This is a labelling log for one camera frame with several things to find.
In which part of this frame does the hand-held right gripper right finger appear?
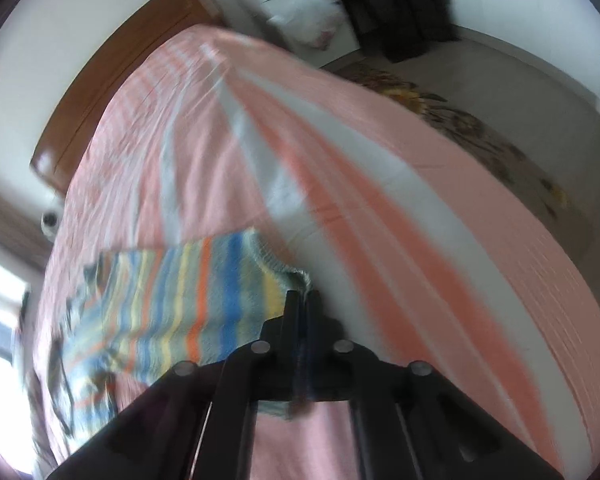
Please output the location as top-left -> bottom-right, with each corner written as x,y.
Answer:
304,291 -> 567,480

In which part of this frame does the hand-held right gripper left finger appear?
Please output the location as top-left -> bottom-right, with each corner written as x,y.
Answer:
45,290 -> 304,480

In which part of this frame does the multicolour striped small garment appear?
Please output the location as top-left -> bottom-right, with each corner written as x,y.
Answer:
50,227 -> 313,451

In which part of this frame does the pink striped bed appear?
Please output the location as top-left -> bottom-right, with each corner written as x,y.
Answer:
27,24 -> 600,480

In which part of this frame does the patterned floor rug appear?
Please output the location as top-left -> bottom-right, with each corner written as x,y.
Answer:
330,60 -> 592,261

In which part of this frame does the window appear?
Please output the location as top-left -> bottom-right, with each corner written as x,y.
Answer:
0,250 -> 31,363

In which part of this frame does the white plastic bag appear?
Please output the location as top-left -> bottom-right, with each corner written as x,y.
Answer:
267,0 -> 346,51

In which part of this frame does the wooden headboard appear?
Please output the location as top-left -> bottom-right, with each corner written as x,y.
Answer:
30,0 -> 226,196

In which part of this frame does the black and blue bag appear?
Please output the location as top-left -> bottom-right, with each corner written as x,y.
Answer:
330,0 -> 462,63

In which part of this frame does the white round camera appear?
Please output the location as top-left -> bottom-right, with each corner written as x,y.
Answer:
40,205 -> 64,235

